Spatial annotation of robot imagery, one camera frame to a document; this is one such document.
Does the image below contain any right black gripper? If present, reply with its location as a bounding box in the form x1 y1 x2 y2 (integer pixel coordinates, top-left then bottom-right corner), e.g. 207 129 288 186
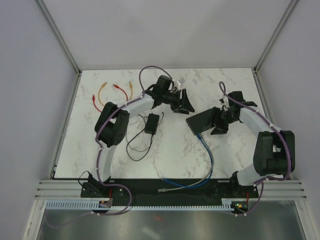
202 106 237 136

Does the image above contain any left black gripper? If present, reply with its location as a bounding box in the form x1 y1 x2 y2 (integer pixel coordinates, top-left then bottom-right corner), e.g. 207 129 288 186
162 89 194 116

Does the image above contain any black network switch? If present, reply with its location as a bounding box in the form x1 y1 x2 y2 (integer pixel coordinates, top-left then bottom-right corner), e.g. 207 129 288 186
185 111 205 136

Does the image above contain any yellow ethernet cable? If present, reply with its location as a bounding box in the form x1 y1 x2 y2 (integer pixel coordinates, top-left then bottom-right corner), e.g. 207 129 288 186
97 81 134 106

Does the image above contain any red ethernet cable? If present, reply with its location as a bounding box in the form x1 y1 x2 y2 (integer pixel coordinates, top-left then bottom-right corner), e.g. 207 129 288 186
91 83 129 113

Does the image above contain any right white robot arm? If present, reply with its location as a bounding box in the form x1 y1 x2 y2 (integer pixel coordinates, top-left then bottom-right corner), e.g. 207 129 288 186
205 91 295 197

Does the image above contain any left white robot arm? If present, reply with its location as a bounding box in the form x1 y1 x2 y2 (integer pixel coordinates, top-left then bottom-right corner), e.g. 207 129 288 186
80 84 195 198

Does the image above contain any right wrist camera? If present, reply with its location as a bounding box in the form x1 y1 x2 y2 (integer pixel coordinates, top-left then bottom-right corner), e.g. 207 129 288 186
219 91 258 107

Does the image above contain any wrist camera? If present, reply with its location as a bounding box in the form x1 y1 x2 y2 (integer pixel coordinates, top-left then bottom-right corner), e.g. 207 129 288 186
219 91 258 107
174 77 186 91

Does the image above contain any blue ethernet cable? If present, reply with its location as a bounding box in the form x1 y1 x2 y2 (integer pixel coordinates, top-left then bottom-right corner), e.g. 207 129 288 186
161 133 215 188

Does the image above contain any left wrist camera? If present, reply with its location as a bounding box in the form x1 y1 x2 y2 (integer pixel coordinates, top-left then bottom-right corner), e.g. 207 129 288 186
174 77 186 91

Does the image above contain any grey ethernet cable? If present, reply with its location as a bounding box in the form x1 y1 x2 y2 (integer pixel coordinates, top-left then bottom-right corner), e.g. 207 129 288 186
157 172 213 193

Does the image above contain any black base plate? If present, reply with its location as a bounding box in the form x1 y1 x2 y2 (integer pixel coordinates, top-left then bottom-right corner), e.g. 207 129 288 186
88 178 259 206

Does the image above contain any right aluminium frame post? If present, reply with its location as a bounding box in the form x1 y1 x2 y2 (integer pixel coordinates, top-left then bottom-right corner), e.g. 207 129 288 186
252 0 300 75

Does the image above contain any aluminium frame post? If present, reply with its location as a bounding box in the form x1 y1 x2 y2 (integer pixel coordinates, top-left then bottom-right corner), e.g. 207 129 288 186
34 0 82 76
252 0 300 75

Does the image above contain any white slotted cable duct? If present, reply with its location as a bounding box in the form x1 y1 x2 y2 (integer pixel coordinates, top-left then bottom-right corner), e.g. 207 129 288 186
45 199 234 211

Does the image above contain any aluminium front rail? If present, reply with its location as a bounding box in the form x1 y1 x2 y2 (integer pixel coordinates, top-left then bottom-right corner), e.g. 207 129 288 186
35 179 307 201

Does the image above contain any left aluminium frame post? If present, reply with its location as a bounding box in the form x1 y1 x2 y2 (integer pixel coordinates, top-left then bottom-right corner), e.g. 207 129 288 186
34 0 82 76

